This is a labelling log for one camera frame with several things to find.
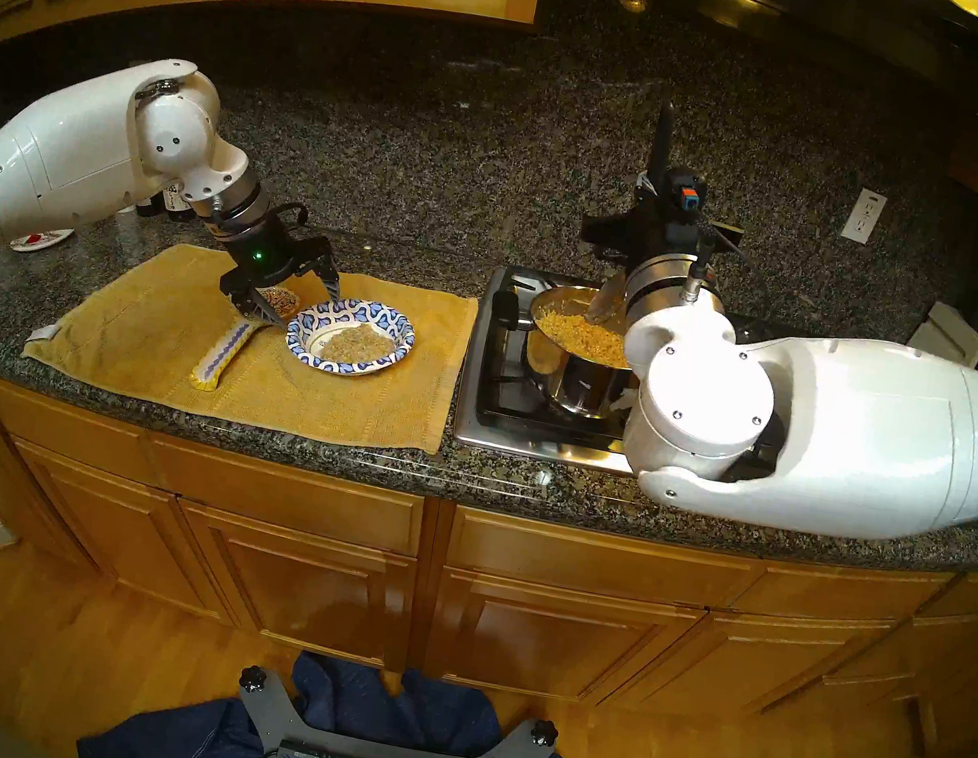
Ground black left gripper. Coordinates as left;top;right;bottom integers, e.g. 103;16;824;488
201;198;354;334

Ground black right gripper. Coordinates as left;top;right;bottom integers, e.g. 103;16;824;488
576;151;751;285

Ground blue white paper bowl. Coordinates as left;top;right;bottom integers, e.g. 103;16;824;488
280;287;421;387

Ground black handled steel ladle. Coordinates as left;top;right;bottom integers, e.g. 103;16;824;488
580;93;682;333

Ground scooped oatmeal portion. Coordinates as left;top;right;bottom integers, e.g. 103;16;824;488
318;317;400;372

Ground colourful ceramic spoon rest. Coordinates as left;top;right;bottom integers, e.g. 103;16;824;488
188;274;303;405

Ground yellow terry towel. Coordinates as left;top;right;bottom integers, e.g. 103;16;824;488
17;218;483;468

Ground soy sauce bottle white cap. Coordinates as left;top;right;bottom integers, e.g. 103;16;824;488
158;182;203;227

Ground stainless steel saucepan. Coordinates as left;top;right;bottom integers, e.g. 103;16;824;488
474;271;657;427

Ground black gas stovetop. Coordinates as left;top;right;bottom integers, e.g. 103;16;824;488
448;260;835;509

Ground small white saucer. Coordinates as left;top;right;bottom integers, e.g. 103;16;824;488
8;219;76;260

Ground wooden base cabinets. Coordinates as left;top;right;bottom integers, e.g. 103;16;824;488
0;357;978;758

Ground blue denim cloth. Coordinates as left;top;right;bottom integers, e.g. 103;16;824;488
74;617;775;758

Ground thick black coiled cable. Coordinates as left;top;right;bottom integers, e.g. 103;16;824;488
264;197;311;239

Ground black cable with metal plug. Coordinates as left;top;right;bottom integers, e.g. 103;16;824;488
683;222;756;314

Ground white wall outlet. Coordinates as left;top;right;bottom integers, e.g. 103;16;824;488
840;186;889;248

